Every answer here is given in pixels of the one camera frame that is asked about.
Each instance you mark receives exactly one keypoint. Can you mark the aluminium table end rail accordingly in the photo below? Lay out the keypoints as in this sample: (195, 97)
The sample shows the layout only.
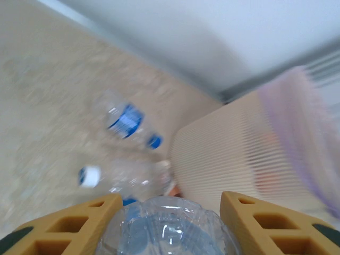
(186, 76)

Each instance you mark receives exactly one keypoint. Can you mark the clear bottle light blue label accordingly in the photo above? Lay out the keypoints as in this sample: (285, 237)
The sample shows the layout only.
(167, 228)

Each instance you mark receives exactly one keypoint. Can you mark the large clear bottle blue label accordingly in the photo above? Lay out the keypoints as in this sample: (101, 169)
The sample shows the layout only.
(128, 202)

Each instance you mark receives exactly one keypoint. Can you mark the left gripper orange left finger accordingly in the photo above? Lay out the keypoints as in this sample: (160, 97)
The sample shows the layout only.
(58, 228)

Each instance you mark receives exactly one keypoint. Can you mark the small clear bottle blue label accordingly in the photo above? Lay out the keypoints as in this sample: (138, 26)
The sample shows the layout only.
(125, 122)

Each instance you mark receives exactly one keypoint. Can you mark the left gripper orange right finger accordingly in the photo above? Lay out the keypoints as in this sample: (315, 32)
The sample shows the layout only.
(279, 228)

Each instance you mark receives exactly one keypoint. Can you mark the beige plastic waste bin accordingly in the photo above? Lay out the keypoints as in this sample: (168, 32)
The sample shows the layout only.
(212, 154)

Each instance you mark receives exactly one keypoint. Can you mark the brown chocolate drink bottle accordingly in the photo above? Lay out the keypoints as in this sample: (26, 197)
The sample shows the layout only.
(175, 191)

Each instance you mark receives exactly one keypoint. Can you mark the large clear bottle no label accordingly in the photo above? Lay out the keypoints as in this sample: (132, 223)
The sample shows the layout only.
(127, 178)

